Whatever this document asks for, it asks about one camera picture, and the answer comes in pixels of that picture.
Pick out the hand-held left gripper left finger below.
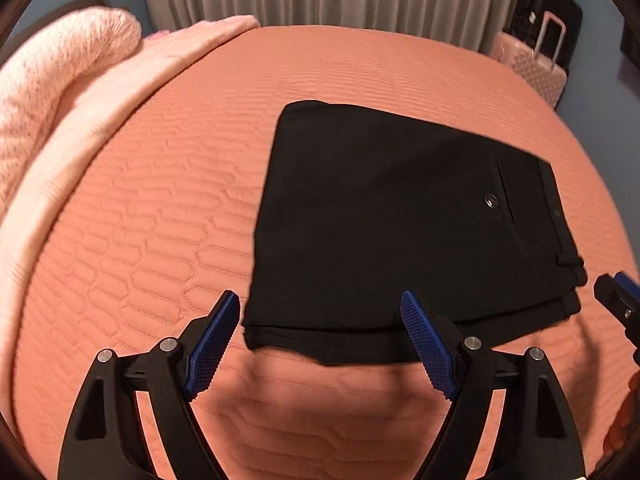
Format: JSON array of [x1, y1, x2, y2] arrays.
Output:
[[57, 290, 241, 480]]

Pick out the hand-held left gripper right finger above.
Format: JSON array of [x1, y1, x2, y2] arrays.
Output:
[[401, 290, 586, 480]]

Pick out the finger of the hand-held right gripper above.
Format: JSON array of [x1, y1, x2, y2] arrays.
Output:
[[593, 271, 640, 348]]

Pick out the black pants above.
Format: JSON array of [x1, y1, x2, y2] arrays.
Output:
[[241, 101, 588, 366]]

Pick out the person's right hand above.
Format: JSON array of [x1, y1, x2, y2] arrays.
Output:
[[601, 360, 640, 461]]

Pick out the salmon quilted bedspread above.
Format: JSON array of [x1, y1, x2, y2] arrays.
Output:
[[0, 24, 640, 480]]

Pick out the pink hard-shell suitcase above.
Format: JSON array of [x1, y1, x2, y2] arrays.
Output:
[[487, 10, 571, 106]]

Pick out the light pink blanket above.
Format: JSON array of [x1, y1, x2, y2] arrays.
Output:
[[0, 15, 261, 396]]

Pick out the black suitcase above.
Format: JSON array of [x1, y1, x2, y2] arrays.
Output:
[[502, 0, 583, 68]]

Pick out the pink floral pillow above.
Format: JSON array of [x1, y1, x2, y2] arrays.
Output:
[[0, 7, 143, 201]]

